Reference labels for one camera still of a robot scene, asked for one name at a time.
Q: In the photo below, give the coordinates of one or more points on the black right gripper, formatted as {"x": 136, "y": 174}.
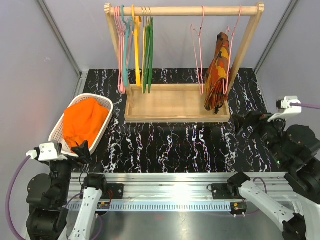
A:
{"x": 260, "y": 119}

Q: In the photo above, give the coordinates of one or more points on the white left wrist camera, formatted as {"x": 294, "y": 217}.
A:
{"x": 46, "y": 152}

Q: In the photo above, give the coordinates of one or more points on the aluminium mounting rail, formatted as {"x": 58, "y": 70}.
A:
{"x": 179, "y": 192}

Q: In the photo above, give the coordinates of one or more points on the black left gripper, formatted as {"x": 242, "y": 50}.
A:
{"x": 81, "y": 150}

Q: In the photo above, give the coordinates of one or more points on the pink wire hangers at left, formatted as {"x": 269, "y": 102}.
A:
{"x": 121, "y": 37}

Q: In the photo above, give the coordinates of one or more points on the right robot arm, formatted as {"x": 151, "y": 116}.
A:
{"x": 294, "y": 148}

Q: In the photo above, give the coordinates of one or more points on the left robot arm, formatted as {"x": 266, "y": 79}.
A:
{"x": 48, "y": 194}

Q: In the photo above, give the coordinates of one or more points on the pink wire hanger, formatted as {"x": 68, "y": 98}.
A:
{"x": 198, "y": 54}

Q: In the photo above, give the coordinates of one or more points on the pink hanger holding camouflage trousers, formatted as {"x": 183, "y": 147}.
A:
{"x": 232, "y": 42}

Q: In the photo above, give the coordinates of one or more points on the green hanger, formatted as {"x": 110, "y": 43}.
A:
{"x": 148, "y": 34}
{"x": 150, "y": 54}

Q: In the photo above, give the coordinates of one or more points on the wooden clothes rack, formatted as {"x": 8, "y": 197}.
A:
{"x": 175, "y": 94}

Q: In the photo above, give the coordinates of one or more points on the thick yellow hanger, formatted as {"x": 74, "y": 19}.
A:
{"x": 136, "y": 33}

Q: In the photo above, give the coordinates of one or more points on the camouflage orange trousers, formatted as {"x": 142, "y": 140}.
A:
{"x": 216, "y": 84}

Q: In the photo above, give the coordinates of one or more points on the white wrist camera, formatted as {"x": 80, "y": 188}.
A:
{"x": 46, "y": 152}
{"x": 285, "y": 109}

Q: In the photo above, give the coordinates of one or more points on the teal hanger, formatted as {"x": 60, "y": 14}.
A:
{"x": 129, "y": 27}

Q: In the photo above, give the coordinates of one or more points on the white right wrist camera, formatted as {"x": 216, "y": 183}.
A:
{"x": 285, "y": 109}

